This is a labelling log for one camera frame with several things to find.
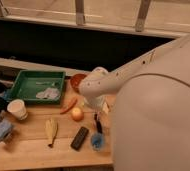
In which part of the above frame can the yellow corn cob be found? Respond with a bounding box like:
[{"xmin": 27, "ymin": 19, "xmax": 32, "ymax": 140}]
[{"xmin": 45, "ymin": 118, "xmax": 58, "ymax": 148}]

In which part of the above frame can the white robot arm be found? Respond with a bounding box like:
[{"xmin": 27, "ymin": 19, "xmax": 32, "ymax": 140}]
[{"xmin": 79, "ymin": 34, "xmax": 190, "ymax": 171}]

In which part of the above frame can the green plastic tray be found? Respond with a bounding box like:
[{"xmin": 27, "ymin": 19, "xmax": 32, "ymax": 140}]
[{"xmin": 8, "ymin": 70, "xmax": 66, "ymax": 104}]

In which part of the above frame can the orange carrot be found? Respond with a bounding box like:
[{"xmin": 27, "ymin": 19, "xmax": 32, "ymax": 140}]
[{"xmin": 60, "ymin": 97, "xmax": 78, "ymax": 114}]

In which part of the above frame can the black remote control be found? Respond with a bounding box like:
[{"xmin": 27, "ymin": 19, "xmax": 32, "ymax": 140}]
[{"xmin": 71, "ymin": 127, "xmax": 89, "ymax": 150}]

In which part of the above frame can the red bowl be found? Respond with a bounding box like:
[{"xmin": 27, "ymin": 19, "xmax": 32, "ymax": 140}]
[{"xmin": 70, "ymin": 74, "xmax": 86, "ymax": 92}]

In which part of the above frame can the white paper cup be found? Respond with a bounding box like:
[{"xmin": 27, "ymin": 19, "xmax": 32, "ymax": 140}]
[{"xmin": 7, "ymin": 99, "xmax": 28, "ymax": 120}]

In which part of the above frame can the small dark tin can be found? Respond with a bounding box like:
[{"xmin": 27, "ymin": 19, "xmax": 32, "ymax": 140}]
[{"xmin": 3, "ymin": 133, "xmax": 14, "ymax": 143}]

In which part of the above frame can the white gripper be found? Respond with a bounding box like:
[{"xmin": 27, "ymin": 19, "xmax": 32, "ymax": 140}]
[{"xmin": 85, "ymin": 95, "xmax": 110, "ymax": 114}]

